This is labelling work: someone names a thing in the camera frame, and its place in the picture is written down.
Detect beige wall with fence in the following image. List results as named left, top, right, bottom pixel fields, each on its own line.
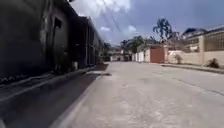
left=164, top=29, right=224, bottom=67

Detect overhead wires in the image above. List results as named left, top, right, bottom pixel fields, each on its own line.
left=98, top=0, right=125, bottom=34

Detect raised concrete pavement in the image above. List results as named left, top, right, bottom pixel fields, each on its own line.
left=0, top=64, right=98, bottom=101

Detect green trees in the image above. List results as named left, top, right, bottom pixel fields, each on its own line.
left=119, top=35, right=160, bottom=54

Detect red metal gate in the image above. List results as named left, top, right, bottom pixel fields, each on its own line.
left=149, top=45, right=166, bottom=65

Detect small bush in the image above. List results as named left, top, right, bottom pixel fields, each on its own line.
left=206, top=58, right=221, bottom=69

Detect dark grey building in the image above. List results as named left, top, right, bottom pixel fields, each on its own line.
left=0, top=0, right=105, bottom=80

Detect building with dark roof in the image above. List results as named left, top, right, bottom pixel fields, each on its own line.
left=181, top=27, right=209, bottom=40

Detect tall palm tree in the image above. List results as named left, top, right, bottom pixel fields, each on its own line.
left=152, top=17, right=174, bottom=44

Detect concrete kerb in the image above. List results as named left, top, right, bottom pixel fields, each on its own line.
left=161, top=63, right=224, bottom=75

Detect white wall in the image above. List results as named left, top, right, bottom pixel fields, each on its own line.
left=131, top=49, right=151, bottom=63

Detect grey concrete road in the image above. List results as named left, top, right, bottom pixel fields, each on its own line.
left=0, top=61, right=224, bottom=128

